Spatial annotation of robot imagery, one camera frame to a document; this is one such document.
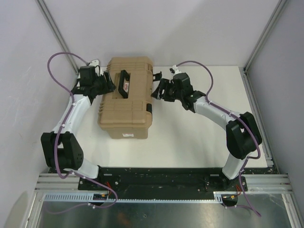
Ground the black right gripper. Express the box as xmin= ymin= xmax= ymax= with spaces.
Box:
xmin=152 ymin=78 xmax=183 ymax=102

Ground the tan plastic tool box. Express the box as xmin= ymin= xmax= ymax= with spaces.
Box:
xmin=97 ymin=56 xmax=162 ymax=139

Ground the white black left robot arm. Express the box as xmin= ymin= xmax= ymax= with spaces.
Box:
xmin=41 ymin=64 xmax=116 ymax=190

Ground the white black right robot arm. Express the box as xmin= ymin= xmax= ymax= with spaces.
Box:
xmin=152 ymin=71 xmax=262 ymax=190

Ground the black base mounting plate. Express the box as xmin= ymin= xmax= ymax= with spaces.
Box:
xmin=77 ymin=167 xmax=248 ymax=193

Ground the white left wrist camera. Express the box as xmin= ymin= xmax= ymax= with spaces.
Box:
xmin=87 ymin=59 xmax=100 ymax=69

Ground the left aluminium corner post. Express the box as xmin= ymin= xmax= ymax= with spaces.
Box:
xmin=35 ymin=0 xmax=78 ymax=74

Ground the aluminium corner post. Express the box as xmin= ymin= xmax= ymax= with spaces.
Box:
xmin=35 ymin=0 xmax=78 ymax=74
xmin=243 ymin=0 xmax=290 ymax=72

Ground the grey slotted cable duct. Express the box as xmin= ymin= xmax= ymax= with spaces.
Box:
xmin=44 ymin=191 xmax=238 ymax=204

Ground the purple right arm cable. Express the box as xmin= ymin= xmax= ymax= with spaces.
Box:
xmin=175 ymin=60 xmax=262 ymax=217

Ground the right aluminium corner post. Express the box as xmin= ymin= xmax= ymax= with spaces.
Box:
xmin=243 ymin=0 xmax=290 ymax=72

